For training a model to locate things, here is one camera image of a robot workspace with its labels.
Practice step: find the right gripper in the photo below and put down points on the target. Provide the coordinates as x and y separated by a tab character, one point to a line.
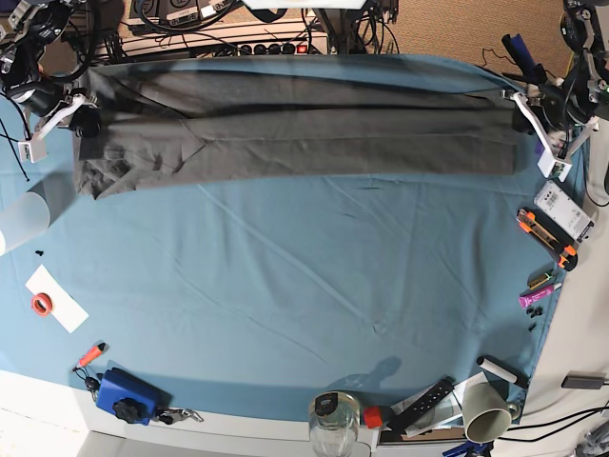
45	99

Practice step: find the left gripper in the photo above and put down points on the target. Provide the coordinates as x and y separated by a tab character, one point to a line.
562	117

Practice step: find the dark grey T-shirt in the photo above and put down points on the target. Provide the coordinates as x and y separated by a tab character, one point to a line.
184	127

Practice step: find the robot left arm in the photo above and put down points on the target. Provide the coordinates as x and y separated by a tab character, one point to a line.
581	32

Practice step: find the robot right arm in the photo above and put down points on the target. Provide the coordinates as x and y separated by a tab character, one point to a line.
34	25

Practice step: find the purple tape roll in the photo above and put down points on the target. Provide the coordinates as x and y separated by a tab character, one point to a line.
539	148

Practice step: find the blue black clamp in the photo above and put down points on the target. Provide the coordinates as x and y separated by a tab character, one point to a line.
531	72

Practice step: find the black zip tie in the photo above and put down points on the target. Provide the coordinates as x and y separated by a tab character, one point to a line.
13	148

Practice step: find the white barcode device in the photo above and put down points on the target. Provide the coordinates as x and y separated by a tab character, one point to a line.
564	211

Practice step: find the frosted plastic cup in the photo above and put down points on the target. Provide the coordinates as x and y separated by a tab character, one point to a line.
23	220

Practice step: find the orange black utility knife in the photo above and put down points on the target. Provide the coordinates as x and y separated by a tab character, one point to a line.
563	254

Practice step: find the small gold battery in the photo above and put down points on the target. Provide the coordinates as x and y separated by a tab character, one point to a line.
540	279

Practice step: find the purple glue tube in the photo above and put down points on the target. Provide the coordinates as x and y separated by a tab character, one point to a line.
527	300

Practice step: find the orange tape roll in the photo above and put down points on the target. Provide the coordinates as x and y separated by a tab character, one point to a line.
41	304

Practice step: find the white paper sheet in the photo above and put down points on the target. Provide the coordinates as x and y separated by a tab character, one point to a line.
68	313

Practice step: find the black power strip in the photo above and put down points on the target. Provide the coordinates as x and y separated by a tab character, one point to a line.
272	48

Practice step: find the orange marker pen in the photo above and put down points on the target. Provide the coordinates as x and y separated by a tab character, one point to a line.
95	352

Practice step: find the blue table cloth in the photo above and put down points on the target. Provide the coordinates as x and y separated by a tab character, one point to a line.
248	297

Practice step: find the white black marker roll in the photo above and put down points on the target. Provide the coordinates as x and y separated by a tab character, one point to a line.
506	374

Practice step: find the grey adapter box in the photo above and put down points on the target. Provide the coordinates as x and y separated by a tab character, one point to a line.
587	381

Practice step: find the blue clamp block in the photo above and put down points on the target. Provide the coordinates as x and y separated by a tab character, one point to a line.
127	398

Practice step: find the grey-green mug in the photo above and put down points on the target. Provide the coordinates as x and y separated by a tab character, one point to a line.
486	415

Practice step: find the metal carabiner keys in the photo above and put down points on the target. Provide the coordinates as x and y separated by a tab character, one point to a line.
171	416

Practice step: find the black remote control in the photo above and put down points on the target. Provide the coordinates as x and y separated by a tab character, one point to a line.
430	398

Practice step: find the orange cube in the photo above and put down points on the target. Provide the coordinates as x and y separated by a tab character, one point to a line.
373	417

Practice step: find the glass jar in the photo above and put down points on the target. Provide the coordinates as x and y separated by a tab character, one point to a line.
334	423

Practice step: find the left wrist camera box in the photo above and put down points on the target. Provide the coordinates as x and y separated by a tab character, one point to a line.
552	167

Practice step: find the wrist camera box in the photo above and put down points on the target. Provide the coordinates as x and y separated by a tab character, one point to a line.
33	150
552	167

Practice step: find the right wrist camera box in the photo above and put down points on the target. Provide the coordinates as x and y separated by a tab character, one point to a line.
33	150

